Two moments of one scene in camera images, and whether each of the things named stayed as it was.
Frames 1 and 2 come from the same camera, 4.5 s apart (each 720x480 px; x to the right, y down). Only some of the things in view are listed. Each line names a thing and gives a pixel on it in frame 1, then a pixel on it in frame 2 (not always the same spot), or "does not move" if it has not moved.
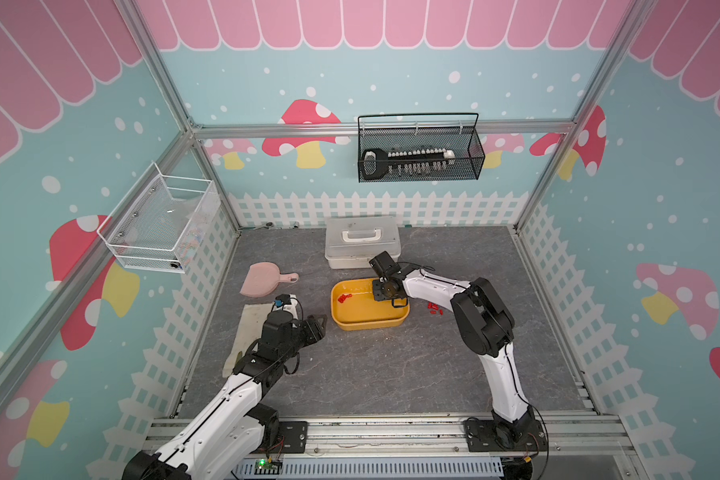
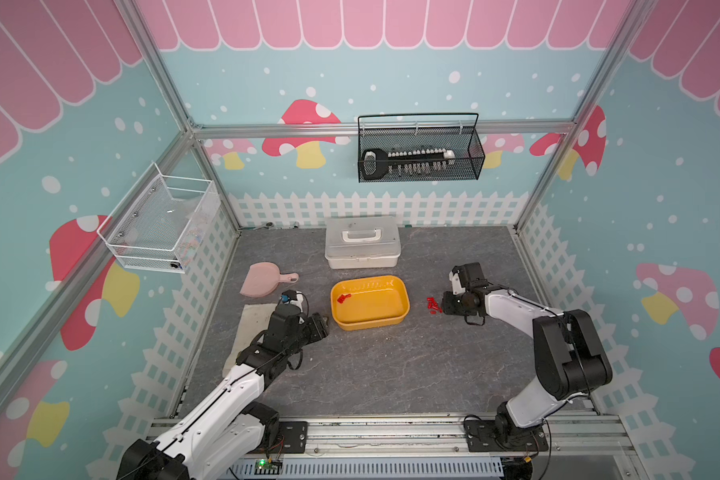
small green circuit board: [267, 467] does not move
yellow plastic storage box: [353, 306] does not move
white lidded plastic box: [351, 242] does not move
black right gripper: [375, 286] to [447, 305]
